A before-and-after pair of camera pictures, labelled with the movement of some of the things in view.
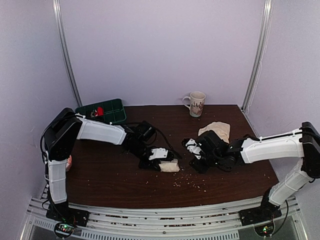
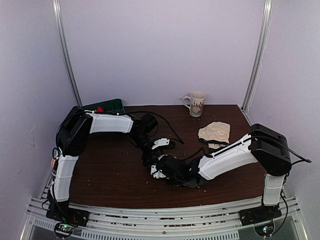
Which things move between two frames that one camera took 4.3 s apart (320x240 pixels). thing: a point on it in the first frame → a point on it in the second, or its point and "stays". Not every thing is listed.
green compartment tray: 110,111 stays
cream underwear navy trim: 222,129 stays
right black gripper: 196,166 → 184,161
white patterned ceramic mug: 197,101 stays
